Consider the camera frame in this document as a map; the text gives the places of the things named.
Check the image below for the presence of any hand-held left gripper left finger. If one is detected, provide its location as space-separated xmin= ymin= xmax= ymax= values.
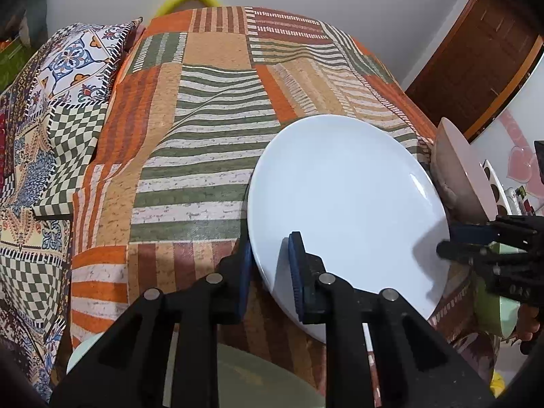
xmin=49 ymin=238 xmax=256 ymax=408

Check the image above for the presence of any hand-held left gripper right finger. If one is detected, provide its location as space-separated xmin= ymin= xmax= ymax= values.
xmin=288 ymin=232 xmax=498 ymax=408

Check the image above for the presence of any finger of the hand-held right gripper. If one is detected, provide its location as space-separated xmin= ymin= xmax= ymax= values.
xmin=437 ymin=240 xmax=530 ymax=273
xmin=449 ymin=216 xmax=540 ymax=245

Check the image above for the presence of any green bowl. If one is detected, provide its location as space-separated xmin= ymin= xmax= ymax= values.
xmin=474 ymin=242 xmax=521 ymax=341

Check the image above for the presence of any white plate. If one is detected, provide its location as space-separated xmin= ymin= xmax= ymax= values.
xmin=247 ymin=115 xmax=451 ymax=345

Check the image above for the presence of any person's right hand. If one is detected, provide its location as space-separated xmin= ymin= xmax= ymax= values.
xmin=516 ymin=302 xmax=544 ymax=355

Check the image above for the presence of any white plastic fence panel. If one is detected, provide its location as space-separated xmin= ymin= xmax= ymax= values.
xmin=480 ymin=159 xmax=517 ymax=217

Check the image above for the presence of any pink bowl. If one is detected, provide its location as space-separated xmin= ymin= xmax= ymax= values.
xmin=429 ymin=117 xmax=498 ymax=224

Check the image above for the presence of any green plate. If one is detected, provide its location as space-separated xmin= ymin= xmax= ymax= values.
xmin=66 ymin=331 xmax=326 ymax=408

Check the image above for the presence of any white wardrobe door pink print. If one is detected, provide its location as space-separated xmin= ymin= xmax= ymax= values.
xmin=467 ymin=47 xmax=544 ymax=217

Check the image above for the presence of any striped patchwork bedspread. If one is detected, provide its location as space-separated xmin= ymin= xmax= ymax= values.
xmin=70 ymin=6 xmax=498 ymax=408

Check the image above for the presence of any wooden door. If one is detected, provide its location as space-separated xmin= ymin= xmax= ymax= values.
xmin=404 ymin=0 xmax=544 ymax=141

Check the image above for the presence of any patterned pillow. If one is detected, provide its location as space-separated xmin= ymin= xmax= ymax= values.
xmin=37 ymin=17 xmax=143 ymax=108

